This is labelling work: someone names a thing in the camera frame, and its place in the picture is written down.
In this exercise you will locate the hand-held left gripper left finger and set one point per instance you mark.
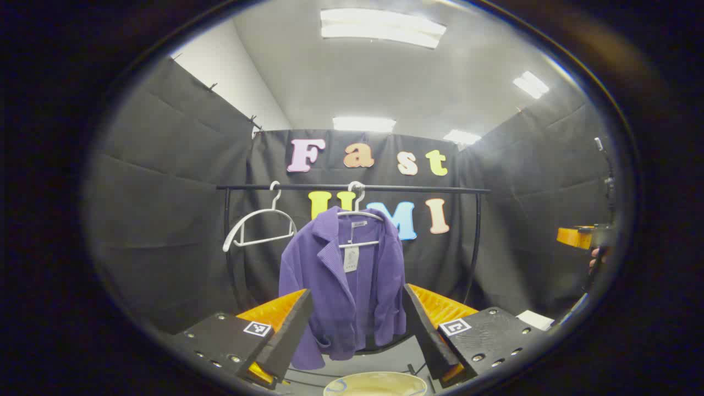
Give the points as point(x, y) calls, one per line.
point(289, 335)

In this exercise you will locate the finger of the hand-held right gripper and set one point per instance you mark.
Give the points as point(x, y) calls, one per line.
point(572, 236)

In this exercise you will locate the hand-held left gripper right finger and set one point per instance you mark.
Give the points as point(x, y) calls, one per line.
point(423, 330)

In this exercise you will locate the beige laundry hamper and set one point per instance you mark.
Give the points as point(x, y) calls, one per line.
point(374, 385)

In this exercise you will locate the white plastic hanger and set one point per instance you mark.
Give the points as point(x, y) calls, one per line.
point(360, 213)
point(264, 212)

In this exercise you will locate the black clothes rack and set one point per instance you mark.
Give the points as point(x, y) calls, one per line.
point(308, 187)

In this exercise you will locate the thin black pole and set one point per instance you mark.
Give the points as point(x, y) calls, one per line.
point(609, 184)

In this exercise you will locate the white board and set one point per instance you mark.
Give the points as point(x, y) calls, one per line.
point(536, 320)

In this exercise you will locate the black backdrop cloth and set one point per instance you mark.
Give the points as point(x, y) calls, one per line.
point(165, 220)

